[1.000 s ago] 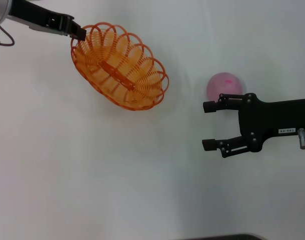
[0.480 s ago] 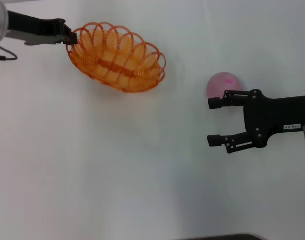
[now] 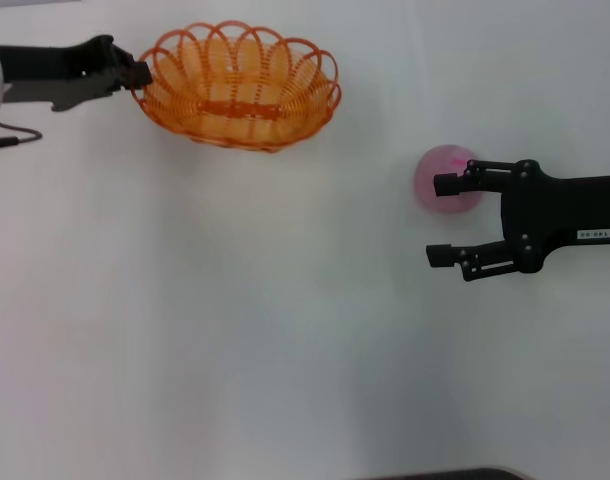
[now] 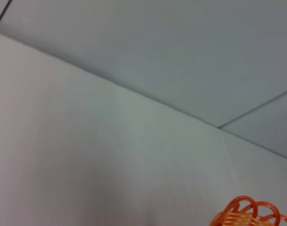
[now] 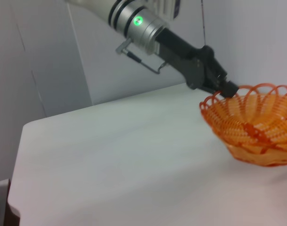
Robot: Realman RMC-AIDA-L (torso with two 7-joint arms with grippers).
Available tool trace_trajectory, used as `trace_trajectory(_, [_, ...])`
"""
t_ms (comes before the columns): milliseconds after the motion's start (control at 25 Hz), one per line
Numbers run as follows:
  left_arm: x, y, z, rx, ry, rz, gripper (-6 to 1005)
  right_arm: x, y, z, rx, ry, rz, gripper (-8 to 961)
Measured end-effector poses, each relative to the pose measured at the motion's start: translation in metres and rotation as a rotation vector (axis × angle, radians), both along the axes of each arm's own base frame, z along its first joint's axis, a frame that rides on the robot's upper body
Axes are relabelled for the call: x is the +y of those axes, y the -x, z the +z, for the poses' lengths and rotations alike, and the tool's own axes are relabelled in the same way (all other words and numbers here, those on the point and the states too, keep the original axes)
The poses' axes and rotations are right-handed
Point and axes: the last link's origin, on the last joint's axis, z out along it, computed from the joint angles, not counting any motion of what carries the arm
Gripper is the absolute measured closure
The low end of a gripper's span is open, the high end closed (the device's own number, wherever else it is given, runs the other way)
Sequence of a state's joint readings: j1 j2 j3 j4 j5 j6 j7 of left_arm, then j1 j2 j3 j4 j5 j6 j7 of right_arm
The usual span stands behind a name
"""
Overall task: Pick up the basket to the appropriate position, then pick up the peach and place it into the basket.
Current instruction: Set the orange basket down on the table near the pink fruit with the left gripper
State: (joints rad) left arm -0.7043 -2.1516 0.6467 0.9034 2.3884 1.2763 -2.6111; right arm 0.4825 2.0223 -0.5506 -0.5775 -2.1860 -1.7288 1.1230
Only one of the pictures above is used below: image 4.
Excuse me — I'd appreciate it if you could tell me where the orange woven plastic basket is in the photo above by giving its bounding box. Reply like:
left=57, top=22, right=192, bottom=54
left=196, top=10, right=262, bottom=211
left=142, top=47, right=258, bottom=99
left=209, top=195, right=287, bottom=226

